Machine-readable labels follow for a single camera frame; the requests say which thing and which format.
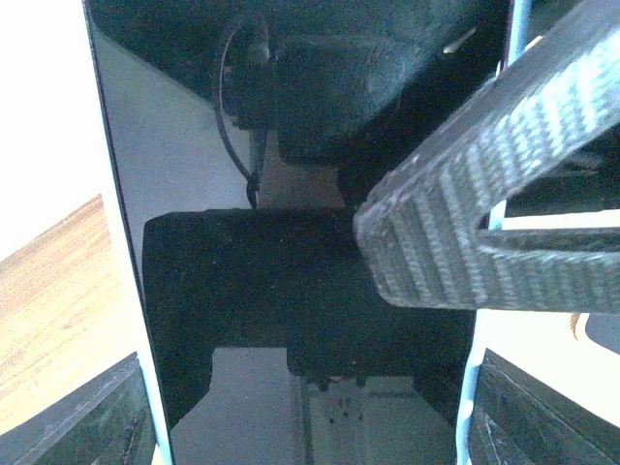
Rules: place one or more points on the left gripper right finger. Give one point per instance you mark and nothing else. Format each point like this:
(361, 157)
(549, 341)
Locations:
(518, 419)

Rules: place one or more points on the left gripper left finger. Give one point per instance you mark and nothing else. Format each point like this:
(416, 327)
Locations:
(105, 421)

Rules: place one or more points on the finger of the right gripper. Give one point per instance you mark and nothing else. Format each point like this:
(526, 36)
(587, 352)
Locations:
(419, 230)

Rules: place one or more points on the purple smartphone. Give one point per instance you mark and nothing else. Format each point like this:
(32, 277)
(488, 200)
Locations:
(244, 135)

